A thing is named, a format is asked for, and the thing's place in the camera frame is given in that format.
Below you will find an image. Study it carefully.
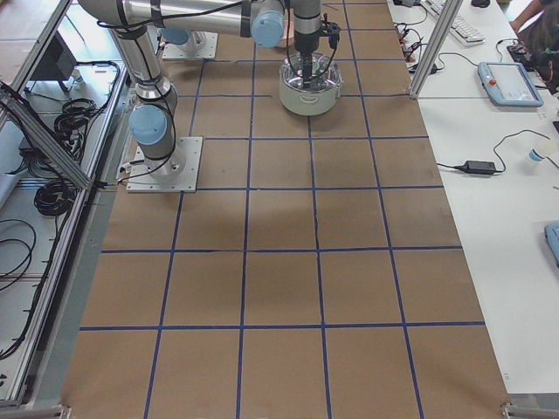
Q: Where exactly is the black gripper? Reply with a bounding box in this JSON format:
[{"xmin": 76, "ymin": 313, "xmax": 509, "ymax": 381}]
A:
[{"xmin": 293, "ymin": 15, "xmax": 341, "ymax": 88}]

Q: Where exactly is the glass pot lid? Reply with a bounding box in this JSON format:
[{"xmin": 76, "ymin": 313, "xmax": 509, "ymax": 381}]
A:
[{"xmin": 279, "ymin": 52, "xmax": 343, "ymax": 93}]

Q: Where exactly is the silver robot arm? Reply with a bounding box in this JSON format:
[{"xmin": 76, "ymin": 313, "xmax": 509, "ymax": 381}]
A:
[
  {"xmin": 80, "ymin": 1, "xmax": 342, "ymax": 192},
  {"xmin": 160, "ymin": 28, "xmax": 206, "ymax": 48}
]

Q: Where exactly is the pale green steel pot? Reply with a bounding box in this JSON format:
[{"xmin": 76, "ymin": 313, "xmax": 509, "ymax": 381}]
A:
[{"xmin": 279, "ymin": 52, "xmax": 343, "ymax": 116}]

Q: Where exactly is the white keyboard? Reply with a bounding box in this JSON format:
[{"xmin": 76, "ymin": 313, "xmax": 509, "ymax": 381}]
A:
[{"xmin": 420, "ymin": 0, "xmax": 486, "ymax": 47}]

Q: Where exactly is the black power adapter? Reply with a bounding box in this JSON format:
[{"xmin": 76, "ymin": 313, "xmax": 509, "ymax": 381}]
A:
[{"xmin": 461, "ymin": 161, "xmax": 498, "ymax": 175}]

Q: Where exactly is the blue teach pendant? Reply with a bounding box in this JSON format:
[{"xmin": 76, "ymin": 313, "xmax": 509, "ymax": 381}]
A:
[
  {"xmin": 544, "ymin": 222, "xmax": 559, "ymax": 265},
  {"xmin": 477, "ymin": 62, "xmax": 543, "ymax": 107}
]

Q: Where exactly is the brown paper table mat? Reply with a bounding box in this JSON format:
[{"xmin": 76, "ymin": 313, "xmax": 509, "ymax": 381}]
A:
[{"xmin": 62, "ymin": 1, "xmax": 507, "ymax": 418}]

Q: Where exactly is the paper cup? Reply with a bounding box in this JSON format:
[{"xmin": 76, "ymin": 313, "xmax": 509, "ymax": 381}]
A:
[{"xmin": 522, "ymin": 140, "xmax": 556, "ymax": 175}]

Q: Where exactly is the black box on shelf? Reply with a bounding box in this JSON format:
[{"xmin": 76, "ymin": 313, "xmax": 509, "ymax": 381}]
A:
[{"xmin": 30, "ymin": 31, "xmax": 77, "ymax": 93}]

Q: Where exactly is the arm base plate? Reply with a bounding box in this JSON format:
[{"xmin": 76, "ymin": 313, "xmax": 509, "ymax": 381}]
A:
[
  {"xmin": 126, "ymin": 136, "xmax": 203, "ymax": 193},
  {"xmin": 162, "ymin": 31, "xmax": 218, "ymax": 61}
]

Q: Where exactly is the aluminium frame post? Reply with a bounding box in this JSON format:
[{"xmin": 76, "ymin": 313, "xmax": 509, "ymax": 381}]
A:
[{"xmin": 409, "ymin": 0, "xmax": 461, "ymax": 99}]

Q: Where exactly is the black cable bundle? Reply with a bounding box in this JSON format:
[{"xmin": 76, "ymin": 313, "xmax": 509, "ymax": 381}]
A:
[{"xmin": 53, "ymin": 98, "xmax": 97, "ymax": 149}]

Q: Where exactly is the coiled black cable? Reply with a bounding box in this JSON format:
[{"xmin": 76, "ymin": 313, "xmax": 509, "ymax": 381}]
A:
[{"xmin": 33, "ymin": 179, "xmax": 71, "ymax": 217}]

